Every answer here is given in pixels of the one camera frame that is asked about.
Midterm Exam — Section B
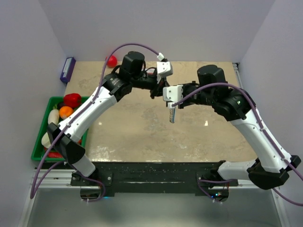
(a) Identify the red chili pepper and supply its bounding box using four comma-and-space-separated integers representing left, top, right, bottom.
47, 150, 63, 158

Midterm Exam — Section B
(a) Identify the red bell pepper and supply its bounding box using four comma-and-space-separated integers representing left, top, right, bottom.
63, 93, 81, 108

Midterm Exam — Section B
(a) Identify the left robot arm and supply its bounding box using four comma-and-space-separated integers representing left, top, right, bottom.
47, 51, 173, 185

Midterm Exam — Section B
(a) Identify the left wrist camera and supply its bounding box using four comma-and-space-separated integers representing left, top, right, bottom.
157, 61, 173, 78

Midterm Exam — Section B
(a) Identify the aluminium frame rail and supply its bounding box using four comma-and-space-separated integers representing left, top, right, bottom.
19, 169, 290, 227

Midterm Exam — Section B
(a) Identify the red tomato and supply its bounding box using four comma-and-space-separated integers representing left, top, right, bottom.
106, 55, 118, 68

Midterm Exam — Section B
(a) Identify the orange fruit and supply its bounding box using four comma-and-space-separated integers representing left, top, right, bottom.
59, 106, 73, 120

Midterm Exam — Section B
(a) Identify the white radish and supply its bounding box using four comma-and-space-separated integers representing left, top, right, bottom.
47, 109, 60, 125

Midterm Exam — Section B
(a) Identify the green plastic bin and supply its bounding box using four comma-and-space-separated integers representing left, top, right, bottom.
31, 96, 90, 162

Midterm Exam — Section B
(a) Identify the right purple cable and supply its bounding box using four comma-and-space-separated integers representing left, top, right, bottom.
171, 82, 303, 205

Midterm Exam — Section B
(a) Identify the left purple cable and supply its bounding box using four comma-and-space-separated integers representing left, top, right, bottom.
29, 42, 165, 203

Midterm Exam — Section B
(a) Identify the purple box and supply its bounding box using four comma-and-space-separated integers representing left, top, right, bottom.
60, 57, 76, 83

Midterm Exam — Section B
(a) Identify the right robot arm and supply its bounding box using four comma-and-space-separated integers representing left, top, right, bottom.
179, 65, 301, 190

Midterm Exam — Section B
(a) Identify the red rectangular box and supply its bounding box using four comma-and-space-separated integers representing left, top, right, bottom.
145, 67, 156, 74

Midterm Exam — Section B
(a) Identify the purple cable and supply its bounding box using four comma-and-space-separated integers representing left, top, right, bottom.
171, 82, 303, 205
29, 42, 165, 203

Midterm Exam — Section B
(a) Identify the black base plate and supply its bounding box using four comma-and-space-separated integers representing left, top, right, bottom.
70, 161, 240, 198

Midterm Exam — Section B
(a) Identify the green cabbage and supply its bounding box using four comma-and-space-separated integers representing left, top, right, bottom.
41, 132, 51, 149

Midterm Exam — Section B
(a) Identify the blue grey keyring with rings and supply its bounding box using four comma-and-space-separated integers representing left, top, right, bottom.
169, 108, 176, 123

